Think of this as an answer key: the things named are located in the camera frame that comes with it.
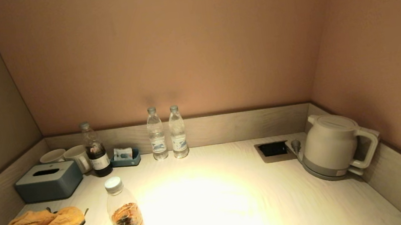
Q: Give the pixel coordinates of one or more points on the recessed power socket panel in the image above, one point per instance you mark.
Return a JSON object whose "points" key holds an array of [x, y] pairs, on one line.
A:
{"points": [[273, 149]]}

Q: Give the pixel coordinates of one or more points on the blue-grey tissue box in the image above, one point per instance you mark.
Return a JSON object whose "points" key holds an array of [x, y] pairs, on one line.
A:
{"points": [[48, 184]]}

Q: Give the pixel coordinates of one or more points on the white electric kettle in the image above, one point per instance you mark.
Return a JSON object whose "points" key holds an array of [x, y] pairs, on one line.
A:
{"points": [[330, 143]]}

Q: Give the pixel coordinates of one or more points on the grey kettle plug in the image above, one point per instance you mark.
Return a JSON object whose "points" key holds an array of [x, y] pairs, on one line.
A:
{"points": [[295, 144]]}

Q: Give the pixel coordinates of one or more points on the clear water bottle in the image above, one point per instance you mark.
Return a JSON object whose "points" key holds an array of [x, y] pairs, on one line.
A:
{"points": [[179, 139], [157, 140]]}

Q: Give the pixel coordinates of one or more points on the small blue tray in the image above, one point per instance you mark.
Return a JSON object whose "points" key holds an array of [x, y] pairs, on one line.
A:
{"points": [[127, 162]]}

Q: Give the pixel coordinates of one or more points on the grey kettle base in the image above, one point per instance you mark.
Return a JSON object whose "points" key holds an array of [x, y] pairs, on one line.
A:
{"points": [[322, 174]]}

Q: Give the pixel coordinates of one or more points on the white sachet packet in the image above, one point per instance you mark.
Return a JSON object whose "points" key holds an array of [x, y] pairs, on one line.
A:
{"points": [[122, 153]]}

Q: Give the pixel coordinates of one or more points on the white ribbed mug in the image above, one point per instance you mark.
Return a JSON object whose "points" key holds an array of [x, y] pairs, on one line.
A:
{"points": [[52, 156], [77, 156]]}

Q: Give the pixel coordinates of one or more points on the amber tea bottle white cap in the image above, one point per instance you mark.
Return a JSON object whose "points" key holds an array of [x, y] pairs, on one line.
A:
{"points": [[127, 219]]}

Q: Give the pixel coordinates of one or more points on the orange microfibre cloth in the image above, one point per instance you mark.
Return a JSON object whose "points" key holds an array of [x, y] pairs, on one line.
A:
{"points": [[39, 223]]}

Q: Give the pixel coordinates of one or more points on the dark drink bottle grey cap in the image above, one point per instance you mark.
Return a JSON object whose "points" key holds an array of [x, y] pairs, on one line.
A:
{"points": [[98, 158]]}

